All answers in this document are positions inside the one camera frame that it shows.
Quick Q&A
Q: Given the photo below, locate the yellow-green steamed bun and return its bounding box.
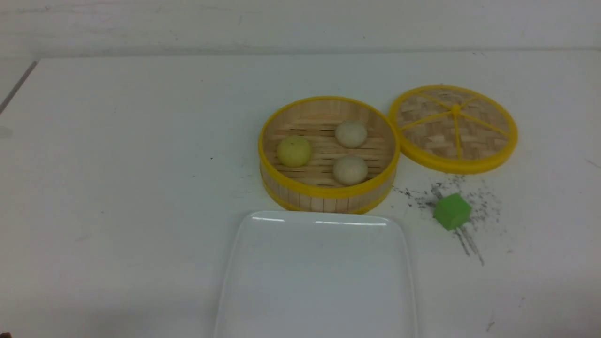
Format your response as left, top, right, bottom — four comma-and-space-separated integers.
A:
277, 135, 313, 168

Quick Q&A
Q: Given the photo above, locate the white steamed bun front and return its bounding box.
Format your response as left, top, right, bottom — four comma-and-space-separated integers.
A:
332, 155, 369, 186

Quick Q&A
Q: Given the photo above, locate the white steamed bun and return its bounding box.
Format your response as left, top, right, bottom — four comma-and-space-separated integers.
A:
335, 120, 368, 148
332, 155, 369, 186

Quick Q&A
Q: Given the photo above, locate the white rectangular plate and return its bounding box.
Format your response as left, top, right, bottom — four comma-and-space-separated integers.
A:
213, 210, 419, 338

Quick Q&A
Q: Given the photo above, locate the bamboo steamer basket yellow rim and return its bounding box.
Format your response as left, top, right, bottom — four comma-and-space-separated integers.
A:
258, 96, 400, 214

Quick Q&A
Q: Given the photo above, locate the bamboo steamer lid yellow rim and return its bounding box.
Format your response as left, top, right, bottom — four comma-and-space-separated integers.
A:
388, 84, 519, 175

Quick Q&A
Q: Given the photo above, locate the green foam cube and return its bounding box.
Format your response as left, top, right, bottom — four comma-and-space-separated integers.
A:
433, 193, 472, 231

